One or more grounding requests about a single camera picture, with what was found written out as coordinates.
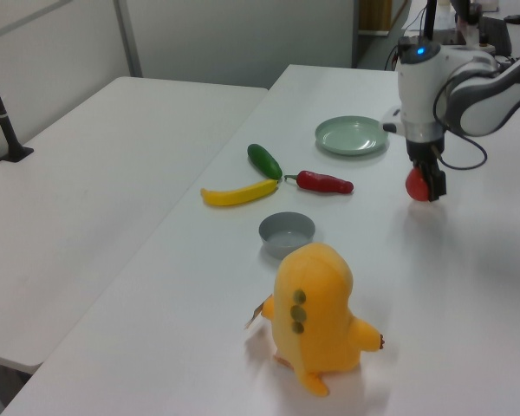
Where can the white paper toy tag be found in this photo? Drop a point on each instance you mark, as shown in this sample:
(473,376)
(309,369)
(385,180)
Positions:
(255,313)

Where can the black pole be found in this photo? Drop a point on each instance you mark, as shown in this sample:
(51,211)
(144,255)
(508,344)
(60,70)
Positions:
(430,19)

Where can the pale green plate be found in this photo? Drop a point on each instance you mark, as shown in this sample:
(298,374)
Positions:
(352,135)

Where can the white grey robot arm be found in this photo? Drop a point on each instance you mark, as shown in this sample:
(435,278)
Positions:
(420,86)

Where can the orange plush toy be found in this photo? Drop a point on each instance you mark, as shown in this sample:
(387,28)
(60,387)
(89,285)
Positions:
(316,303)

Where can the green cucumber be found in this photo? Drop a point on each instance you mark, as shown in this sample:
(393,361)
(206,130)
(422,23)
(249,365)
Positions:
(264,161)

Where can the black camera stand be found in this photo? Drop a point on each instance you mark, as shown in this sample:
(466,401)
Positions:
(2,117)

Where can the wooden cabinet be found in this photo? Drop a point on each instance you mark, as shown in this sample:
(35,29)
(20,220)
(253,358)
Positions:
(375,16)

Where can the white side table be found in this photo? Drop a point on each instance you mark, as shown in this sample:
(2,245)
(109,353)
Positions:
(91,195)

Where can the grey bowl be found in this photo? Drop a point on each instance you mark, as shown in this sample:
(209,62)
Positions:
(286,234)

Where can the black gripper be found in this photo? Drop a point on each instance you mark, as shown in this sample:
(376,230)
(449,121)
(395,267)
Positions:
(424,149)

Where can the red apple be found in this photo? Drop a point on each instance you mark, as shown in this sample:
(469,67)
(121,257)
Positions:
(417,186)

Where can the black computer mouse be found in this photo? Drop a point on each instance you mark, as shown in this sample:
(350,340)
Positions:
(515,18)

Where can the yellow banana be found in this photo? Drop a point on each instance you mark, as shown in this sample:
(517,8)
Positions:
(238,196)

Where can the red chili pepper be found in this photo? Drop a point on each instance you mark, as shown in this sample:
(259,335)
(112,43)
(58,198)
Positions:
(325,183)

